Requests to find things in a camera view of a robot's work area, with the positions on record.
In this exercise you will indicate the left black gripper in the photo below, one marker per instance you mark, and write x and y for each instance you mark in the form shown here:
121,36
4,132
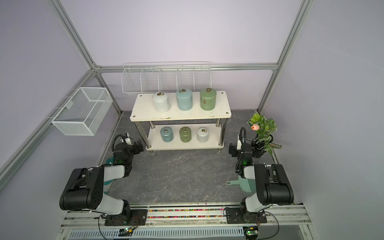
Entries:
137,147

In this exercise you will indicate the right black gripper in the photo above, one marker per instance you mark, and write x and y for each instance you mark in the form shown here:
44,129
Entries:
234,150

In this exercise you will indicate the large green tea canister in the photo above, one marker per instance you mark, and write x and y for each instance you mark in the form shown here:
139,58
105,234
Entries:
208,99

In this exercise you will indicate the large light blue tea canister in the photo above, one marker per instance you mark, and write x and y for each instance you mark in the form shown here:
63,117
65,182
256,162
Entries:
184,99

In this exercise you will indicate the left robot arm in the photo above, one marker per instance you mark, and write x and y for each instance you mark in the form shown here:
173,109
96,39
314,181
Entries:
85,187

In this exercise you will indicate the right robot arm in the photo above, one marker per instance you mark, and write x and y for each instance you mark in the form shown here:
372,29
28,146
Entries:
271,182

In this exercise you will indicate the white two-tier shelf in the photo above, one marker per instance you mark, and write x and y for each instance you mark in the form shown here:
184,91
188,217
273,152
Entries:
149,122

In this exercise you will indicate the small white tea canister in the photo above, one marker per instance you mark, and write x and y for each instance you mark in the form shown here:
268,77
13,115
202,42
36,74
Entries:
202,135

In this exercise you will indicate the small blue tea canister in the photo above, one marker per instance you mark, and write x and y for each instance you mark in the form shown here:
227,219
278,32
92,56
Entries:
167,134

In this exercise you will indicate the small green tea canister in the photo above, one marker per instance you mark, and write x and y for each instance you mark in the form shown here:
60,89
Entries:
185,134

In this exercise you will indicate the large white tea canister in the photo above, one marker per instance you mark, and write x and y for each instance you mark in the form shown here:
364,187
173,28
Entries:
161,101

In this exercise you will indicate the green rubber glove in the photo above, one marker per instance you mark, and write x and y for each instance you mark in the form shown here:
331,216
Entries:
110,162

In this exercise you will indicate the potted plant with pink flower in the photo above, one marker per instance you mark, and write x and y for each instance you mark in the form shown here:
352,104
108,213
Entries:
264,141

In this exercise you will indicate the white mesh basket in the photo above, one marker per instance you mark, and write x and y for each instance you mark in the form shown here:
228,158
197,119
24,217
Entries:
83,113

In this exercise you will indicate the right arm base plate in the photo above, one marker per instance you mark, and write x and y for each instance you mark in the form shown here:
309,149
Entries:
241,216

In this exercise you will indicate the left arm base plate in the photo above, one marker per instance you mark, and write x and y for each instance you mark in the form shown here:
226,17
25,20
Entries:
135,218

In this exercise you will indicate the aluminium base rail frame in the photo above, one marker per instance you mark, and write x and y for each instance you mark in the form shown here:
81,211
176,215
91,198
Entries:
190,215

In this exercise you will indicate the white wire divided basket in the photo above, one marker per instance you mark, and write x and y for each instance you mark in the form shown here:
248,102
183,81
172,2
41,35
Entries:
168,77

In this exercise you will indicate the white slotted cable duct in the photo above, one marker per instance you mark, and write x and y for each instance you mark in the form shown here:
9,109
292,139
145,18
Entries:
158,233

